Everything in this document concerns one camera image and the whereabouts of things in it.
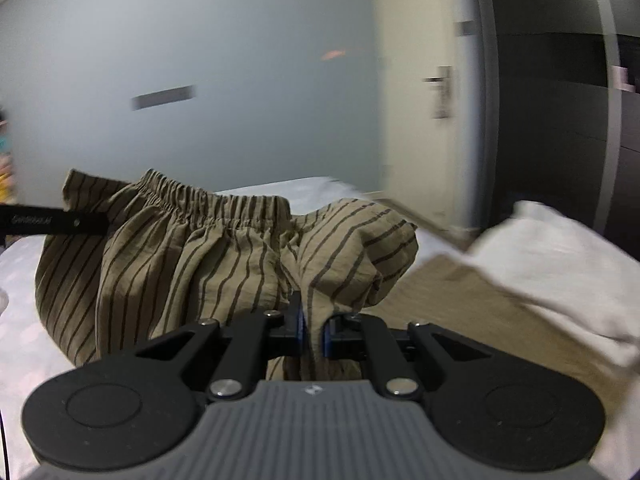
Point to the olive striped pants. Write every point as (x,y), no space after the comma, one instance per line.
(200,260)

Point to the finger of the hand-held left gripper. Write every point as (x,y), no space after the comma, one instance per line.
(50,221)

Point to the grey door frame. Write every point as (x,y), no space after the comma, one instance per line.
(487,110)

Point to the cream door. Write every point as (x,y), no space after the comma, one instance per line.
(420,20)

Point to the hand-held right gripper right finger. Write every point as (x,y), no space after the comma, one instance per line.
(326,342)

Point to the white cloth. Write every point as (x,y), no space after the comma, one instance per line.
(555,265)

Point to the grey wall bracket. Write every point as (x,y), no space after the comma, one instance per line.
(162,97)

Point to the polka dot bed sheet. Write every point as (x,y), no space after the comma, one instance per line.
(30,340)

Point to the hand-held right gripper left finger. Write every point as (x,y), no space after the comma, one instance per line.
(299,325)

